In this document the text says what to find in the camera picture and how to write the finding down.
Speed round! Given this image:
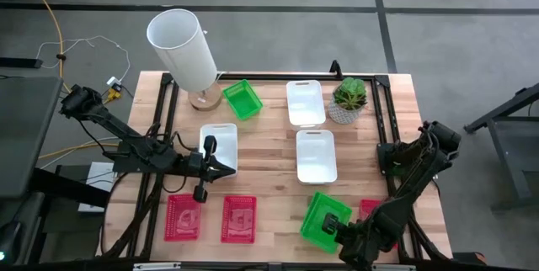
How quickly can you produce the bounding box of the black flat bar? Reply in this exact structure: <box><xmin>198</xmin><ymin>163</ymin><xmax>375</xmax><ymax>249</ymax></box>
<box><xmin>0</xmin><ymin>56</ymin><xmax>44</xmax><ymax>70</ymax></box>

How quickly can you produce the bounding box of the red slotted plastic basket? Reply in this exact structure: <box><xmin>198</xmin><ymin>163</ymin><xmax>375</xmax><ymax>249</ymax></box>
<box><xmin>220</xmin><ymin>195</ymin><xmax>258</xmax><ymax>245</ymax></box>
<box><xmin>358</xmin><ymin>198</ymin><xmax>399</xmax><ymax>250</ymax></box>
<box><xmin>163</xmin><ymin>194</ymin><xmax>202</xmax><ymax>242</ymax></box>

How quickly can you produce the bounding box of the thin white cable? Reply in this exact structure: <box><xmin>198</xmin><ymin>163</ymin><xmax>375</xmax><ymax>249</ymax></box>
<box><xmin>35</xmin><ymin>35</ymin><xmax>131</xmax><ymax>82</ymax></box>

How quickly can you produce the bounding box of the silver metal bracket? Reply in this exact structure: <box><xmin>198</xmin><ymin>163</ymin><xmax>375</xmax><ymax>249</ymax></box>
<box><xmin>132</xmin><ymin>262</ymin><xmax>182</xmax><ymax>271</ymax></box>
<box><xmin>370</xmin><ymin>263</ymin><xmax>418</xmax><ymax>271</ymax></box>

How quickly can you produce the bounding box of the black aluminium table frame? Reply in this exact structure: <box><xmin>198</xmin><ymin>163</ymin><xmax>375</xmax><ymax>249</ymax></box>
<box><xmin>125</xmin><ymin>59</ymin><xmax>454</xmax><ymax>263</ymax></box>

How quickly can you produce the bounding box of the yellow cable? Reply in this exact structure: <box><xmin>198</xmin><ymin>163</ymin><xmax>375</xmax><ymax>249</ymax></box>
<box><xmin>37</xmin><ymin>141</ymin><xmax>120</xmax><ymax>161</ymax></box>
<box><xmin>19</xmin><ymin>0</ymin><xmax>72</xmax><ymax>94</ymax></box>

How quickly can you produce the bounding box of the green slotted plastic basket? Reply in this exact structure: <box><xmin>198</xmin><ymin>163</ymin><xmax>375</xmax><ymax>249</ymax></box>
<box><xmin>299</xmin><ymin>190</ymin><xmax>354</xmax><ymax>254</ymax></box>
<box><xmin>221</xmin><ymin>78</ymin><xmax>264</xmax><ymax>121</ymax></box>

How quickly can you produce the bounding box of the black and orange clamp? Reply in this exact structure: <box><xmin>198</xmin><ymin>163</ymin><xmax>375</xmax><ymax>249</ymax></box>
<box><xmin>451</xmin><ymin>251</ymin><xmax>488</xmax><ymax>266</ymax></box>

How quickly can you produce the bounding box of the potted green succulent plant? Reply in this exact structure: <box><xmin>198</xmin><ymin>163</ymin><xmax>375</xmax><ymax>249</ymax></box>
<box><xmin>327</xmin><ymin>76</ymin><xmax>368</xmax><ymax>125</ymax></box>

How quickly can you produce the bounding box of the yellow plug connector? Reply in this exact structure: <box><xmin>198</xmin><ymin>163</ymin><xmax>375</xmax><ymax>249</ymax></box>
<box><xmin>102</xmin><ymin>88</ymin><xmax>124</xmax><ymax>104</ymax></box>

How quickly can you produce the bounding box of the dark metal side table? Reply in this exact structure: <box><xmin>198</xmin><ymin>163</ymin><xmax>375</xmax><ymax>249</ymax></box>
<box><xmin>462</xmin><ymin>81</ymin><xmax>539</xmax><ymax>212</ymax></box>

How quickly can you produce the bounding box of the dark grey desk top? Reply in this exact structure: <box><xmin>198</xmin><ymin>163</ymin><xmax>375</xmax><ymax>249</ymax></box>
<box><xmin>0</xmin><ymin>76</ymin><xmax>65</xmax><ymax>199</ymax></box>

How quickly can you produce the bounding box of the white plastic bin with handles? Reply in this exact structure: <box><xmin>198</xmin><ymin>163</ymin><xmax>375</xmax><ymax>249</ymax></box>
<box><xmin>198</xmin><ymin>122</ymin><xmax>239</xmax><ymax>178</ymax></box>
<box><xmin>286</xmin><ymin>79</ymin><xmax>327</xmax><ymax>132</ymax></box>
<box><xmin>296</xmin><ymin>129</ymin><xmax>339</xmax><ymax>186</ymax></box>

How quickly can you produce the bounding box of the black device with green light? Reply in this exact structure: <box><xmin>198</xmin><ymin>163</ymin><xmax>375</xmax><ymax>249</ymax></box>
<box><xmin>0</xmin><ymin>219</ymin><xmax>23</xmax><ymax>264</ymax></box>

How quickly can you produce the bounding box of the white cylinder lamp wooden base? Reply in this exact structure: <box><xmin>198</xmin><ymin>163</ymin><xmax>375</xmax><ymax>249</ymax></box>
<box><xmin>146</xmin><ymin>8</ymin><xmax>223</xmax><ymax>112</ymax></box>

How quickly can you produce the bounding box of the black cable bundle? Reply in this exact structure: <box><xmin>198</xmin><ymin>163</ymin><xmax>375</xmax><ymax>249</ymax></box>
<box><xmin>99</xmin><ymin>172</ymin><xmax>169</xmax><ymax>259</ymax></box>
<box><xmin>398</xmin><ymin>215</ymin><xmax>450</xmax><ymax>262</ymax></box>

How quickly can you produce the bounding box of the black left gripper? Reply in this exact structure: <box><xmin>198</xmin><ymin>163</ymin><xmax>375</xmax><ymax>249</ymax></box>
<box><xmin>187</xmin><ymin>135</ymin><xmax>237</xmax><ymax>204</ymax></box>

